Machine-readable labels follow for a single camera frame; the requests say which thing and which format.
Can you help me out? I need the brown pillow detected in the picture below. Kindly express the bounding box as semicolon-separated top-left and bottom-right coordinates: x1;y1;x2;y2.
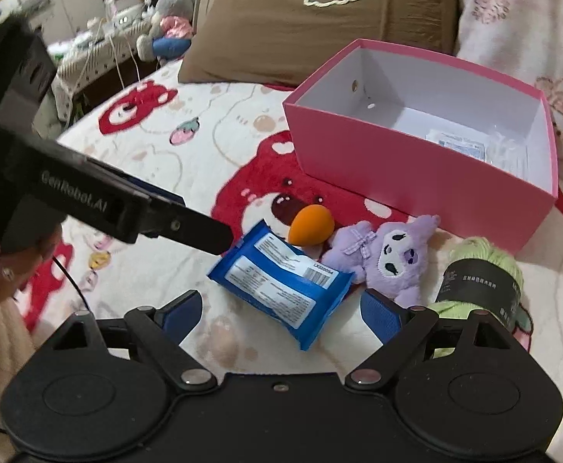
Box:
178;0;465;88

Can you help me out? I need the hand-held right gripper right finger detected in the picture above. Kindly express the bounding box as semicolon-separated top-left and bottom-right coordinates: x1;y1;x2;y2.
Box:
345;288;526;393

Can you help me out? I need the clear floss pick box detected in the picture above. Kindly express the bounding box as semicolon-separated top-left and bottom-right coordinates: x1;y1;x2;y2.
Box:
484;130;528;174

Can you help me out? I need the white bedside device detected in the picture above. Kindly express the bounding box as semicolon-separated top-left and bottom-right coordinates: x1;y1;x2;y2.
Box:
105;0;140;25

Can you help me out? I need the pink checked pillow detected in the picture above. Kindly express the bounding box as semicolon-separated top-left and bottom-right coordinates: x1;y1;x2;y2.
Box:
452;0;563;232

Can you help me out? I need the bedside table with lace cloth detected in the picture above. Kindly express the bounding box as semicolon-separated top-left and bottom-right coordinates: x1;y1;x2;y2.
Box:
50;19;162;121

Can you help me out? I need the person's left hand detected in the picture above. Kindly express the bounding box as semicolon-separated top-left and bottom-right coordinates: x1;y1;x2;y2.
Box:
0;203;63;304

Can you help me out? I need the blue wipes packet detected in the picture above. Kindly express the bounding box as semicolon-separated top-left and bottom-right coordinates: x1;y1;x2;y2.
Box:
207;219;356;352

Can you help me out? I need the orange makeup sponge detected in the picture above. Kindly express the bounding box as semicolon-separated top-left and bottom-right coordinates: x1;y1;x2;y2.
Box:
288;205;335;245

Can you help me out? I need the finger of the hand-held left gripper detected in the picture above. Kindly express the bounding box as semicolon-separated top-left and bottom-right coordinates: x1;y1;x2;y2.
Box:
115;172;187;208
139;198;234;255

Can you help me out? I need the pink cardboard box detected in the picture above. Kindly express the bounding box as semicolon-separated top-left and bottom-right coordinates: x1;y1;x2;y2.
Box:
282;39;559;254

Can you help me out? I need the green yarn ball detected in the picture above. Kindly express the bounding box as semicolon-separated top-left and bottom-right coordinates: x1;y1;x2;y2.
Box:
423;236;526;333

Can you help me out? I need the grey teddy bear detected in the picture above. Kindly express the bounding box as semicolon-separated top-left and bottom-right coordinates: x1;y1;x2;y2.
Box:
136;0;196;63

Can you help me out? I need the white cabinet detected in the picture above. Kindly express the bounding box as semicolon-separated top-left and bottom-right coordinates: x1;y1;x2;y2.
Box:
14;0;111;42

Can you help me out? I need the purple plush toy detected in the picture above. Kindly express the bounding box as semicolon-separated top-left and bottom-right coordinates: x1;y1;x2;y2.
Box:
321;215;441;308

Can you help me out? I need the bear printed blanket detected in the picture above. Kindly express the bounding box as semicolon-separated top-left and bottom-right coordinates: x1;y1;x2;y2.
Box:
21;58;563;463

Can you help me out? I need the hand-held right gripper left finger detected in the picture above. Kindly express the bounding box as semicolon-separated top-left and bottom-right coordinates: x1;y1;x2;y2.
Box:
35;289;217;393

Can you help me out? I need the white cable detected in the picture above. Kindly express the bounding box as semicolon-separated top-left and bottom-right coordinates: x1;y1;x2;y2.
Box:
113;34;142;85

